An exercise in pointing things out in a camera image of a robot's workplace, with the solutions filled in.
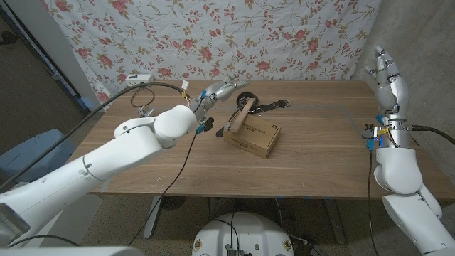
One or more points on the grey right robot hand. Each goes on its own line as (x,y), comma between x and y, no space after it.
(391,89)

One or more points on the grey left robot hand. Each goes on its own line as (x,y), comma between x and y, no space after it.
(224,90)

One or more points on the long wooden stick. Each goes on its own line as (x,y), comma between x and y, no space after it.
(243,115)

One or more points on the black leather belt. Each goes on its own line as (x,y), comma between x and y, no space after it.
(263,106)

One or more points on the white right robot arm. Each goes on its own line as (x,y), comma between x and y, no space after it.
(405,185)

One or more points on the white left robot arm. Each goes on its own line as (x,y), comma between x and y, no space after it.
(106,156)

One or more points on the brown cardboard box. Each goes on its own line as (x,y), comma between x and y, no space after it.
(254,137)

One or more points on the floral backdrop cloth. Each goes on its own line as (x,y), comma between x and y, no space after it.
(213,35)

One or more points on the small metal clamp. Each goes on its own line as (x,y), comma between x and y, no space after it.
(145,112)

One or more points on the white power strip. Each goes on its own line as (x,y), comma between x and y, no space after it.
(138,79)

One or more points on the black round fan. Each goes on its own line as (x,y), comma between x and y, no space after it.
(173,202)

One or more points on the grey table leg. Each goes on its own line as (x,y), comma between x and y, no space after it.
(153,217)
(335,220)

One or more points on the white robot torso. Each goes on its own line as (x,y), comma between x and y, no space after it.
(245,234)

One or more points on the black power adapter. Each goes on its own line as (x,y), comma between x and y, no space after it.
(313,249)

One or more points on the blue plastic bin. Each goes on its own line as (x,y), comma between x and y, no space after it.
(35,153)

